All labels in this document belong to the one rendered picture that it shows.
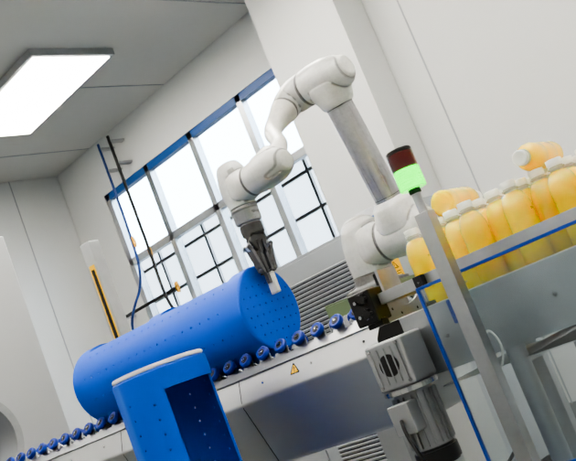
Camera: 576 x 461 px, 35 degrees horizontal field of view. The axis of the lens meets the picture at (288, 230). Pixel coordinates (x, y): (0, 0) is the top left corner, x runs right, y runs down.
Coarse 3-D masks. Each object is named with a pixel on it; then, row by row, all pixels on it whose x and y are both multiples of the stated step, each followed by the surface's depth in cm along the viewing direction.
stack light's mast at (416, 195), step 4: (396, 148) 212; (400, 148) 212; (404, 148) 212; (408, 148) 213; (392, 152) 212; (396, 152) 212; (388, 156) 214; (412, 188) 212; (416, 188) 212; (420, 188) 212; (412, 192) 212; (416, 192) 212; (420, 192) 213; (412, 196) 213; (416, 196) 212; (420, 196) 212; (416, 200) 212; (420, 200) 212; (416, 204) 212; (420, 204) 212; (424, 204) 212; (420, 208) 212; (424, 208) 212; (420, 212) 212
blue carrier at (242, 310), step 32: (224, 288) 286; (256, 288) 287; (288, 288) 299; (160, 320) 305; (192, 320) 291; (224, 320) 282; (256, 320) 281; (288, 320) 292; (96, 352) 326; (128, 352) 310; (160, 352) 300; (224, 352) 287; (256, 352) 284; (96, 384) 320; (96, 416) 329
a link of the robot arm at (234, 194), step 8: (232, 160) 293; (224, 168) 291; (232, 168) 291; (240, 168) 289; (224, 176) 291; (232, 176) 289; (224, 184) 291; (232, 184) 288; (240, 184) 286; (224, 192) 291; (232, 192) 289; (240, 192) 287; (248, 192) 287; (224, 200) 293; (232, 200) 290; (240, 200) 289; (248, 200) 290; (232, 208) 291
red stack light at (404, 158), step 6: (402, 150) 212; (408, 150) 212; (390, 156) 213; (396, 156) 212; (402, 156) 212; (408, 156) 212; (414, 156) 213; (390, 162) 213; (396, 162) 212; (402, 162) 211; (408, 162) 211; (414, 162) 212; (390, 168) 214; (396, 168) 212
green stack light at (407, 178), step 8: (408, 168) 211; (416, 168) 212; (400, 176) 212; (408, 176) 211; (416, 176) 211; (400, 184) 212; (408, 184) 211; (416, 184) 210; (424, 184) 213; (400, 192) 213; (408, 192) 216
